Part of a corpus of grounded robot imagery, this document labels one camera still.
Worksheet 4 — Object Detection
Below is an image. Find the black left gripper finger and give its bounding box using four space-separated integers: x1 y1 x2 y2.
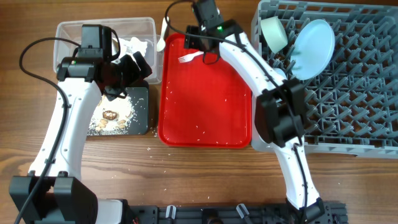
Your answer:
133 51 152 79
119 55 141 86

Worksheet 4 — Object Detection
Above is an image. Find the white plastic spoon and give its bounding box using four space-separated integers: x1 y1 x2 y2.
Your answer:
178 51 204 63
156 17 169 52

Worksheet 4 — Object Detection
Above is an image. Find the white tissue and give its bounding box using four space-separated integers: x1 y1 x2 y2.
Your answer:
113 37 148 59

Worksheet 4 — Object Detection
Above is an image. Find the green bowl with food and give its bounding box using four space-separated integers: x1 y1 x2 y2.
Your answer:
261 16 288 54

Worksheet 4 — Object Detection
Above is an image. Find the light blue bowl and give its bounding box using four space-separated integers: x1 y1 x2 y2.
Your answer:
274 68 287 79

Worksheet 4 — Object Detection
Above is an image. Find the light blue plate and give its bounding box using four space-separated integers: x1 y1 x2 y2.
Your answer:
290 19 335 80

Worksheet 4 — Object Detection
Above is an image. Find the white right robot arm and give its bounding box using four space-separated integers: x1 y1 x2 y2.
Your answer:
187 1 325 223

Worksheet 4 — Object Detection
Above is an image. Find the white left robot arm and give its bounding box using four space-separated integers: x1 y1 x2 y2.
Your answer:
9 24 152 223

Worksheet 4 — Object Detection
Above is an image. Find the pile of rice food waste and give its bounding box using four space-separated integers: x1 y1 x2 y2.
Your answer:
88 96 135 136

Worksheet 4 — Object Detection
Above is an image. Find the grey plastic dishwasher rack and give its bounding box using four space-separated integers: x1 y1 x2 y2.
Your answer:
251 1 397 159

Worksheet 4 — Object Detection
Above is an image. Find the black plastic tray bin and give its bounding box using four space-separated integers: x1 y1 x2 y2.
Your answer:
125 83 149 135

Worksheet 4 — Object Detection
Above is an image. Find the clear plastic bin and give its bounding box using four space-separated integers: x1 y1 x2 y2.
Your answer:
56 17 163 85

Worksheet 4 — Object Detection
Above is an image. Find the red plastic tray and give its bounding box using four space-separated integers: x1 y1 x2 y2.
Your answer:
158 34 251 148

